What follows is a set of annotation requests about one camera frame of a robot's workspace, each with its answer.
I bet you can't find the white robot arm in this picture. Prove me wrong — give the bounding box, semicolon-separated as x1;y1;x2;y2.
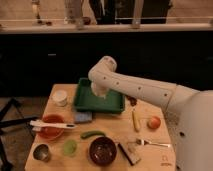
88;56;213;171

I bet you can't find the green plastic tray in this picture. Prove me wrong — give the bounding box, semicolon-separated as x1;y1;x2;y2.
73;78;125;114

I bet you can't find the dark red grape bunch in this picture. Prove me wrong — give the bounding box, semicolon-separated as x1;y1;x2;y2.
126;96;137;106

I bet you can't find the white paper cup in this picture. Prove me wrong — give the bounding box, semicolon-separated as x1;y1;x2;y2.
52;90;68;107

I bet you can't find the green cucumber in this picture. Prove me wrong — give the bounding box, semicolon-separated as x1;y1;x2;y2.
80;130;105;139

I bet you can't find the red apple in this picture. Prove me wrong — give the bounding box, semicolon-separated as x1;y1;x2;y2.
147;116;161;130

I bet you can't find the dark purple bowl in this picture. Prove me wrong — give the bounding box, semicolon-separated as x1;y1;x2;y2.
89;137;117;166

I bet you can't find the silver fork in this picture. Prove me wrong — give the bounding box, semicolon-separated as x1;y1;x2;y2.
136;139;171;148

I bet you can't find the light green cup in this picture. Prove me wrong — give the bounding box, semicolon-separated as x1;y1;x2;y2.
62;139;77;156

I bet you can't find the orange bowl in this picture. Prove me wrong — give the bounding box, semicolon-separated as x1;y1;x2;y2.
38;114;64;141

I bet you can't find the brown scrubbing block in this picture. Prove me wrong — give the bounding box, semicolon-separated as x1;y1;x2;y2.
118;142;141;166

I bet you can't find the small metal cup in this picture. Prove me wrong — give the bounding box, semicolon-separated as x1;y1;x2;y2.
33;144;51;162

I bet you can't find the black tripod stand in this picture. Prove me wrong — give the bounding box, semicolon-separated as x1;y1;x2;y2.
0;98;36;171

